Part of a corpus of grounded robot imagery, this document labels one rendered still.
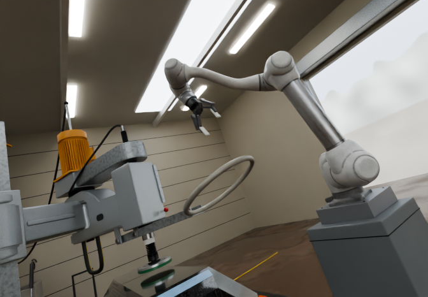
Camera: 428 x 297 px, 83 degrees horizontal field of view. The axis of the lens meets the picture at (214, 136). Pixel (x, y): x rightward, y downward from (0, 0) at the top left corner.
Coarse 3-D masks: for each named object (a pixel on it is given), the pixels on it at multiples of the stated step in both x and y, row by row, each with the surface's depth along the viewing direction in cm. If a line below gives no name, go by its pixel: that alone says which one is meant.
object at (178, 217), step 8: (192, 208) 150; (176, 216) 142; (184, 216) 139; (192, 216) 137; (152, 224) 152; (160, 224) 148; (168, 224) 145; (136, 232) 159; (144, 232) 155; (128, 240) 163
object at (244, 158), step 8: (232, 160) 118; (240, 160) 120; (248, 160) 127; (224, 168) 115; (248, 168) 145; (208, 176) 114; (216, 176) 113; (200, 184) 114; (208, 184) 114; (192, 192) 115; (224, 192) 155; (192, 200) 117; (216, 200) 153; (184, 208) 122; (200, 208) 145; (208, 208) 149
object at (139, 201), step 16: (112, 176) 168; (128, 176) 160; (144, 176) 167; (128, 192) 158; (144, 192) 161; (128, 208) 157; (144, 208) 156; (160, 208) 167; (128, 224) 156; (144, 224) 152
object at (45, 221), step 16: (0, 208) 137; (16, 208) 145; (32, 208) 159; (48, 208) 168; (64, 208) 177; (80, 208) 188; (0, 224) 134; (16, 224) 142; (32, 224) 155; (48, 224) 164; (64, 224) 173; (80, 224) 183; (0, 240) 132; (16, 240) 138; (32, 240) 153
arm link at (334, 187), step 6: (324, 156) 130; (324, 162) 129; (324, 168) 128; (324, 174) 131; (330, 174) 123; (330, 180) 126; (330, 186) 129; (336, 186) 124; (342, 186) 122; (336, 192) 126
